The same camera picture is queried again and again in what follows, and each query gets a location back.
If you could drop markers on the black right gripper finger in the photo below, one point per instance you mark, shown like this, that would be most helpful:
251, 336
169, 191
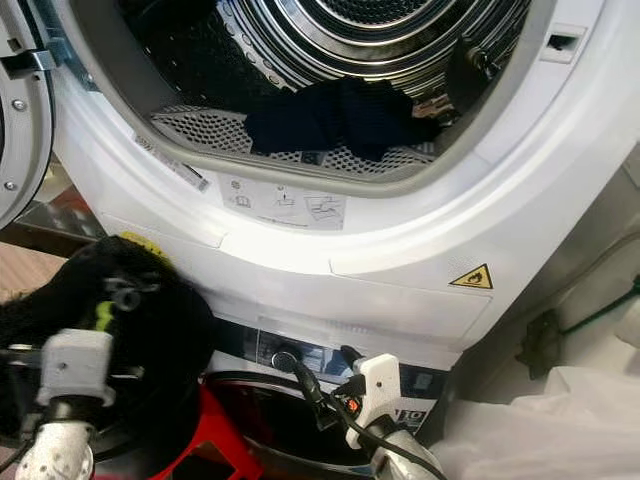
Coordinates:
312, 392
352, 365

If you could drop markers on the black garment with green print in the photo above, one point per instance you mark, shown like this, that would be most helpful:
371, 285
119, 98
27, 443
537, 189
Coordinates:
60, 290

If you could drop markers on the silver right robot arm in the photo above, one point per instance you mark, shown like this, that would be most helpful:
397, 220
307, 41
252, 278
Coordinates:
400, 458

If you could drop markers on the washing machine with dark panel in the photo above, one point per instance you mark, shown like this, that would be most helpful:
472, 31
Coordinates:
260, 410

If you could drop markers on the round washer control knob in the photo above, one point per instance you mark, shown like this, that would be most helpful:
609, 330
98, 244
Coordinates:
286, 358

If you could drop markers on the yellow round sticker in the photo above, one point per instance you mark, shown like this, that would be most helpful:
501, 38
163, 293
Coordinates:
145, 243

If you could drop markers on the dark glossy cabinet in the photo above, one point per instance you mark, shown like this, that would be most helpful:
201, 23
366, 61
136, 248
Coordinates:
50, 235

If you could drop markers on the red plastic stool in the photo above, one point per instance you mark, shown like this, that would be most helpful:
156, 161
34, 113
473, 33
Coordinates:
200, 430

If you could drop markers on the narrow barcode label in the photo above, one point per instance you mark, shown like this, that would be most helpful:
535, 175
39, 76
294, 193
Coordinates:
172, 162

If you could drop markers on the white tumble dryer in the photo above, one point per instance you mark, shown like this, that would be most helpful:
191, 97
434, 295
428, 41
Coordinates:
410, 235

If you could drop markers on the yellow triangle warning sticker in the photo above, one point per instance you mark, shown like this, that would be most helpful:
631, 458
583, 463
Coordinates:
474, 279

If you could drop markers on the black laundry basket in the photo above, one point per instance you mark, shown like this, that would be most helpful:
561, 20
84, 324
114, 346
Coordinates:
8, 420

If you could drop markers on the white instruction sticker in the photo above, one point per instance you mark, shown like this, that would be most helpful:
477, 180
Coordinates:
282, 202

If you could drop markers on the grey perforated lint filter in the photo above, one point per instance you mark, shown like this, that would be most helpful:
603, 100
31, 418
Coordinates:
200, 128

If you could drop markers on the white plastic bag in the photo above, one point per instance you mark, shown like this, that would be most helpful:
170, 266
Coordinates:
540, 430

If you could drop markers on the round dryer door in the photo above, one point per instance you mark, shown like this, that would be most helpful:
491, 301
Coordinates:
28, 120

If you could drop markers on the dark navy garment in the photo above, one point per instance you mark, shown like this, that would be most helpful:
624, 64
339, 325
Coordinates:
335, 118

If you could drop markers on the black drum paddle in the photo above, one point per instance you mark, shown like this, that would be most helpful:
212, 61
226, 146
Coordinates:
468, 80

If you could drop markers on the dryer door latch socket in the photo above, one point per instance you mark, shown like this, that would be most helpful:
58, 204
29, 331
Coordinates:
562, 43

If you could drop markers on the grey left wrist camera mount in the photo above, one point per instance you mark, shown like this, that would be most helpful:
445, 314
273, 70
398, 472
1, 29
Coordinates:
78, 362

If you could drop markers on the black wall fitting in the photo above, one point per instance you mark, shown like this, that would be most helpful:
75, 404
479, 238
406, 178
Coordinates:
542, 345

